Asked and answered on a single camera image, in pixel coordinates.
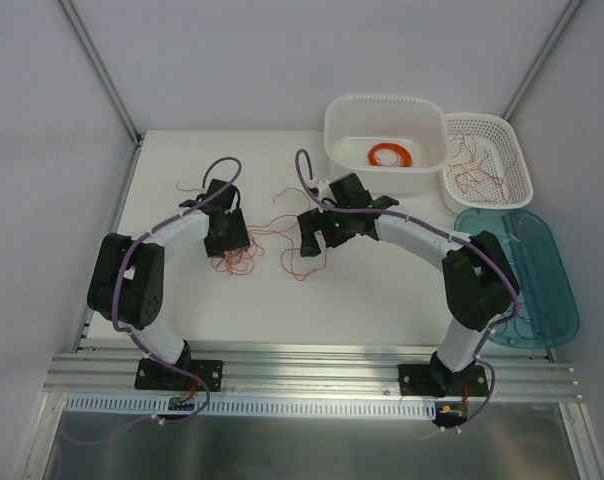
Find teal translucent tray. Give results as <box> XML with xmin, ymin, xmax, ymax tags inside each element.
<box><xmin>454</xmin><ymin>209</ymin><xmax>580</xmax><ymax>350</ymax></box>

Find white plastic tub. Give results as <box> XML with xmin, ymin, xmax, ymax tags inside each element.
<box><xmin>323</xmin><ymin>95</ymin><xmax>451</xmax><ymax>195</ymax></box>

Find purple cables in tray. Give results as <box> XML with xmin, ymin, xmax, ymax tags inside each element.
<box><xmin>501</xmin><ymin>239</ymin><xmax>558</xmax><ymax>344</ymax></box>

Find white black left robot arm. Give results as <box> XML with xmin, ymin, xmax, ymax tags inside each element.
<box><xmin>87</xmin><ymin>179</ymin><xmax>250</xmax><ymax>389</ymax></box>

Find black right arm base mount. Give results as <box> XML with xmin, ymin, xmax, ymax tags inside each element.
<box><xmin>397</xmin><ymin>353</ymin><xmax>489</xmax><ymax>398</ymax></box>

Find white perforated basket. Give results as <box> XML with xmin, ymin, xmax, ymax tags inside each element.
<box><xmin>439</xmin><ymin>112</ymin><xmax>533</xmax><ymax>213</ymax></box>

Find aluminium extrusion rail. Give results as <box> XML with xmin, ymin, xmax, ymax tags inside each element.
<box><xmin>44</xmin><ymin>339</ymin><xmax>586</xmax><ymax>403</ymax></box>

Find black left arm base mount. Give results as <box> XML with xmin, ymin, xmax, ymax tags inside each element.
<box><xmin>134</xmin><ymin>341</ymin><xmax>224</xmax><ymax>392</ymax></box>

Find coiled orange cable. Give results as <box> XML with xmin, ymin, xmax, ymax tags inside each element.
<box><xmin>366</xmin><ymin>141</ymin><xmax>414</xmax><ymax>169</ymax></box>

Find white slotted cable duct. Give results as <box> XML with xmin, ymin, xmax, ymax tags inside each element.
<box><xmin>64</xmin><ymin>393</ymin><xmax>436</xmax><ymax>421</ymax></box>

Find red cables in basket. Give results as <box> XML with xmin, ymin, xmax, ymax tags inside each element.
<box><xmin>446</xmin><ymin>130</ymin><xmax>523</xmax><ymax>206</ymax></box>

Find aluminium frame post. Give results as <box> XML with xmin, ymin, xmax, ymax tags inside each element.
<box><xmin>56</xmin><ymin>0</ymin><xmax>143</xmax><ymax>146</ymax></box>
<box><xmin>500</xmin><ymin>0</ymin><xmax>587</xmax><ymax>122</ymax></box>

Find right aluminium frame post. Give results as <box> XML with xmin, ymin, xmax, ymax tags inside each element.
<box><xmin>500</xmin><ymin>0</ymin><xmax>587</xmax><ymax>122</ymax></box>

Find left aluminium frame post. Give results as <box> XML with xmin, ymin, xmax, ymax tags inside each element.
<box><xmin>56</xmin><ymin>0</ymin><xmax>143</xmax><ymax>146</ymax></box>

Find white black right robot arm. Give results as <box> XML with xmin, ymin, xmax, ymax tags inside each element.
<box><xmin>298</xmin><ymin>174</ymin><xmax>519</xmax><ymax>397</ymax></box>

